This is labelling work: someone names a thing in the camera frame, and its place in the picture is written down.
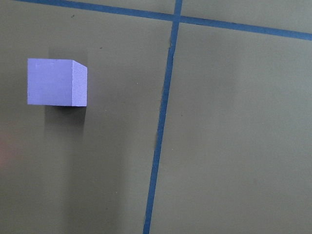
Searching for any purple foam cube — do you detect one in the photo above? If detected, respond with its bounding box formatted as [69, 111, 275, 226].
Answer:
[27, 58, 88, 107]

